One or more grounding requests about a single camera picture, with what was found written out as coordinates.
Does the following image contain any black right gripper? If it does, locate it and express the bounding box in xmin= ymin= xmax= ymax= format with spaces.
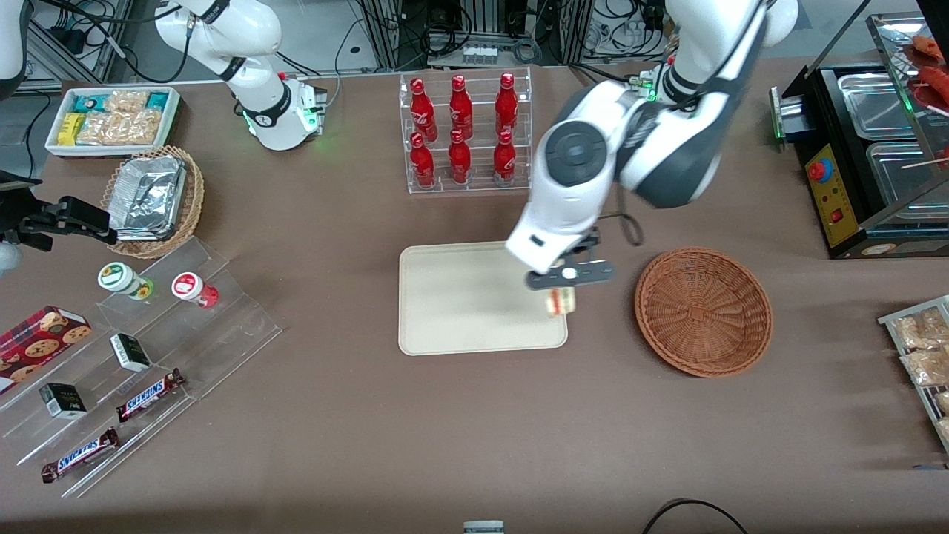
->
xmin=0 ymin=169 xmax=119 ymax=251

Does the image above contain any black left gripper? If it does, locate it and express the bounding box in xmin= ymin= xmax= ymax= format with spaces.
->
xmin=543 ymin=228 xmax=602 ymax=317

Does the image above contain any silver foil tray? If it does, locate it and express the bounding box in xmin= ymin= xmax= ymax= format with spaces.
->
xmin=110 ymin=155 xmax=188 ymax=241

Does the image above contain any beige plastic tray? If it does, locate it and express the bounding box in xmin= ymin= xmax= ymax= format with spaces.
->
xmin=398 ymin=240 xmax=569 ymax=357

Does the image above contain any light wicker basket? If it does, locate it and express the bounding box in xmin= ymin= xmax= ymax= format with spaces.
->
xmin=100 ymin=145 xmax=205 ymax=260

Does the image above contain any brown wicker basket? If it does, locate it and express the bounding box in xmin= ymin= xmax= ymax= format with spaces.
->
xmin=634 ymin=246 xmax=775 ymax=379

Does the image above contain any white plastic snack bin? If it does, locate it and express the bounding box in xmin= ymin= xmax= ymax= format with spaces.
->
xmin=44 ymin=85 xmax=182 ymax=160

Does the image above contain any green lid jar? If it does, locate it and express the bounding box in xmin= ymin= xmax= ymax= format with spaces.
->
xmin=97 ymin=261 xmax=156 ymax=301

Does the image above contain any clear cracker bag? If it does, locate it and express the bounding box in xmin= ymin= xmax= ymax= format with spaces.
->
xmin=76 ymin=110 xmax=162 ymax=147
xmin=103 ymin=90 xmax=150 ymax=113

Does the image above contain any red plaid cookie box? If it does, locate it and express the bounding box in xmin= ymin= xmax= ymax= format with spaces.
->
xmin=0 ymin=305 xmax=93 ymax=395

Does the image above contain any red lid jar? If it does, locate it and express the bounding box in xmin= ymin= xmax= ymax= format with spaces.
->
xmin=171 ymin=271 xmax=220 ymax=309

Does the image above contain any small black box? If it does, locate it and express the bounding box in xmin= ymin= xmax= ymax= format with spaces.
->
xmin=109 ymin=333 xmax=152 ymax=373
xmin=39 ymin=382 xmax=88 ymax=421

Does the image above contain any red cola bottle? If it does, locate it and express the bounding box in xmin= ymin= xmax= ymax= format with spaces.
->
xmin=409 ymin=77 xmax=438 ymax=143
xmin=492 ymin=129 xmax=518 ymax=187
xmin=447 ymin=128 xmax=473 ymax=185
xmin=409 ymin=131 xmax=437 ymax=189
xmin=495 ymin=71 xmax=519 ymax=139
xmin=448 ymin=73 xmax=475 ymax=142

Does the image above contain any Snickers chocolate bar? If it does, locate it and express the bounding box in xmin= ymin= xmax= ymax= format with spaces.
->
xmin=116 ymin=368 xmax=187 ymax=424
xmin=40 ymin=427 xmax=120 ymax=484

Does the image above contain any clear acrylic stepped display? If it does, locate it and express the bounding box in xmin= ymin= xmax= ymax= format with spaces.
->
xmin=0 ymin=236 xmax=284 ymax=499

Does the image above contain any clear acrylic bottle rack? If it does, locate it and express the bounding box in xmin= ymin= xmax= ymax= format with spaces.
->
xmin=398 ymin=66 xmax=534 ymax=196

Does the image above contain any black hot food machine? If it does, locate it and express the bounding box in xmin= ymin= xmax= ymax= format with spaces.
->
xmin=770 ymin=11 xmax=949 ymax=261

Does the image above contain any steel food pan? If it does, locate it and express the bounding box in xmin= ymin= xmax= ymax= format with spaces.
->
xmin=836 ymin=71 xmax=920 ymax=143
xmin=864 ymin=139 xmax=949 ymax=212

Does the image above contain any red sausage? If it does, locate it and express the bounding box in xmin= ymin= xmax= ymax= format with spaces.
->
xmin=910 ymin=33 xmax=949 ymax=63
xmin=913 ymin=65 xmax=949 ymax=113

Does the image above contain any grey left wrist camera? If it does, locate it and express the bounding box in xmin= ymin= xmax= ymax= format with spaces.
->
xmin=526 ymin=259 xmax=618 ymax=291

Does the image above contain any black floor cable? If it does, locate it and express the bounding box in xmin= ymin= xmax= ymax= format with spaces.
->
xmin=641 ymin=498 xmax=751 ymax=534

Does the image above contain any aluminium frame rack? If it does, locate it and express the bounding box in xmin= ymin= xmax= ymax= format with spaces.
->
xmin=359 ymin=0 xmax=595 ymax=72

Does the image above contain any metal wire rack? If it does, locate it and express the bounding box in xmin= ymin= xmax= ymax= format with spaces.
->
xmin=878 ymin=294 xmax=949 ymax=455

